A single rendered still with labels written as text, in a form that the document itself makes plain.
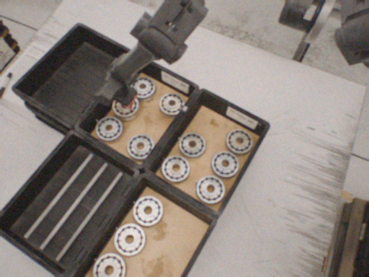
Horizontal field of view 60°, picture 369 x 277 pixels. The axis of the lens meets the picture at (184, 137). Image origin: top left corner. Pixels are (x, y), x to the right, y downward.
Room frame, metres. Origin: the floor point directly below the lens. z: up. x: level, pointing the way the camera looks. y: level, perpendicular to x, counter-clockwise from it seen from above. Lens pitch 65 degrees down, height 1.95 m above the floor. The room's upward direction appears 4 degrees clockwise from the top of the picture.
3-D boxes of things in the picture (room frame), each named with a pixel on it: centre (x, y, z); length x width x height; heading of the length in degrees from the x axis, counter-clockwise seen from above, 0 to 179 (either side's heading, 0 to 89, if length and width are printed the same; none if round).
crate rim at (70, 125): (0.72, 0.44, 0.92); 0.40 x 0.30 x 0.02; 152
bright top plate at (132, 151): (0.45, 0.16, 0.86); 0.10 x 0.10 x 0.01
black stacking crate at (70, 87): (0.72, 0.44, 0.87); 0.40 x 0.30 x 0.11; 152
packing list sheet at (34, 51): (0.84, 0.74, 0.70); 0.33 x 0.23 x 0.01; 160
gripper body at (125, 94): (0.61, 0.24, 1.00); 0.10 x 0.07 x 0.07; 62
